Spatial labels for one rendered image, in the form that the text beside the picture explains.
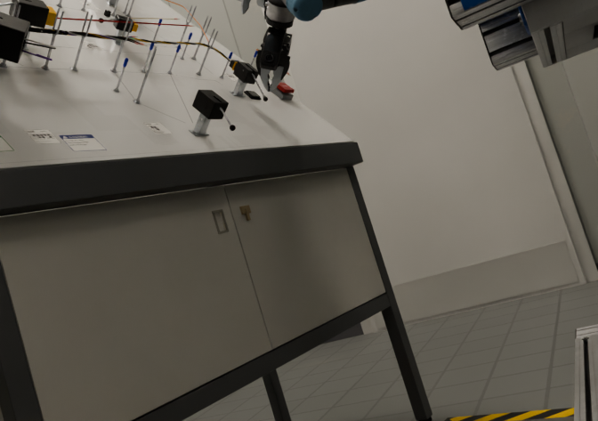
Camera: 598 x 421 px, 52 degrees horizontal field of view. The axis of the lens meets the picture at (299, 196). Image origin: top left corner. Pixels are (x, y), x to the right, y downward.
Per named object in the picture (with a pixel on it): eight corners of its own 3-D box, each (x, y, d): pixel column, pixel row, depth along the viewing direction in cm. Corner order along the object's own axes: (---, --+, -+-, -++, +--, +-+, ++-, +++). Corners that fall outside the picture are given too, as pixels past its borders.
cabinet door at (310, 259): (388, 291, 182) (348, 166, 186) (275, 348, 138) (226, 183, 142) (381, 293, 184) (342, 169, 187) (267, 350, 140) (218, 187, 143)
